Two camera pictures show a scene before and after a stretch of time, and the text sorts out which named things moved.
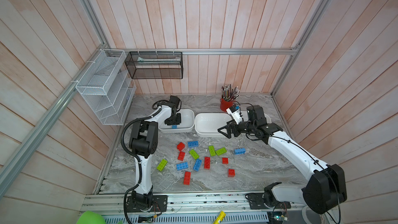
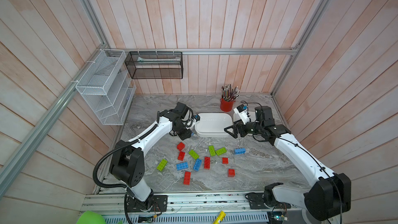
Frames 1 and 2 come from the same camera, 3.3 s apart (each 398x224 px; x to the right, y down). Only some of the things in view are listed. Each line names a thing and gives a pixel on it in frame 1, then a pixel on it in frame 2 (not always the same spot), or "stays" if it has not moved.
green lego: (212, 150) stays
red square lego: (181, 155) stays
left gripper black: (178, 122) → (185, 135)
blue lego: (183, 165) stays
